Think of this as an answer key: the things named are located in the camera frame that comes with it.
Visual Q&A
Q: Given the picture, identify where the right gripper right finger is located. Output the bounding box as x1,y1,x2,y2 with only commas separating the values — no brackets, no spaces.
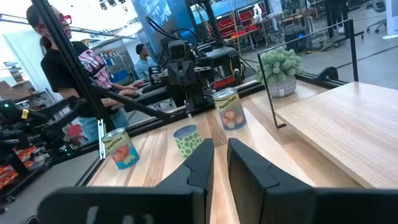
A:
226,138,398,224

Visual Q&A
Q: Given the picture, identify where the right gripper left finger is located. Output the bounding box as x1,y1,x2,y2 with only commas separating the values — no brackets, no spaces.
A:
36,138,215,224

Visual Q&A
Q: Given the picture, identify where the peaches can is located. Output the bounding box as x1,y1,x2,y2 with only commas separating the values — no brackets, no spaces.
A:
212,87,248,131

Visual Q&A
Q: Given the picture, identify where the green dotted peas can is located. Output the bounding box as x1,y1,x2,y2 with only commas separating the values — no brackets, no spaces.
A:
173,124,203,159

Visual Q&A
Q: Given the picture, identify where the blue tomatoes can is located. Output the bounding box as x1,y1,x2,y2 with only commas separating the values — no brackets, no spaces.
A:
101,127,141,170

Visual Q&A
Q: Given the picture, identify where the person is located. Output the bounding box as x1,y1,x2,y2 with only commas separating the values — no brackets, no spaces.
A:
134,43,158,80
26,3,139,142
323,0,351,35

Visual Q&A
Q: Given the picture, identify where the blue display screen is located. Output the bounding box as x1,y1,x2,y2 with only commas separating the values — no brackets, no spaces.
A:
132,0,195,54

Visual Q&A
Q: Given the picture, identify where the rack with red bins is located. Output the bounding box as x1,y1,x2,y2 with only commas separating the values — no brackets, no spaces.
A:
214,8,261,40

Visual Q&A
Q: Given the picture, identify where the green plant in patterned pot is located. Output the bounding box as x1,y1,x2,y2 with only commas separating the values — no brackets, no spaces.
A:
254,47,304,98

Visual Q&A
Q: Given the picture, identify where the tray of orange parts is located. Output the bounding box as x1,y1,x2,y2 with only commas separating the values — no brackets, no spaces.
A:
0,145,37,189

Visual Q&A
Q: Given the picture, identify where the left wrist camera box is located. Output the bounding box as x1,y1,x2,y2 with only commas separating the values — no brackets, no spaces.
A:
167,39,189,62

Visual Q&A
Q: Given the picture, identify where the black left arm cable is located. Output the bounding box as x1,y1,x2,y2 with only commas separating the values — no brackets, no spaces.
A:
145,15,200,41

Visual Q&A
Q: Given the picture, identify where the wooden shelf with black frame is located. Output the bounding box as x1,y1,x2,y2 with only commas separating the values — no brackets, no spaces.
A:
257,19,398,190

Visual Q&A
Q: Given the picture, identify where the black overhead frame strut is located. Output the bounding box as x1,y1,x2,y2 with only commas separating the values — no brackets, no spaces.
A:
30,0,175,134

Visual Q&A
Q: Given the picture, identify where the black table edge frame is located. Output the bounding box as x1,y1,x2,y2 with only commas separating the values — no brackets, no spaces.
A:
76,73,348,187

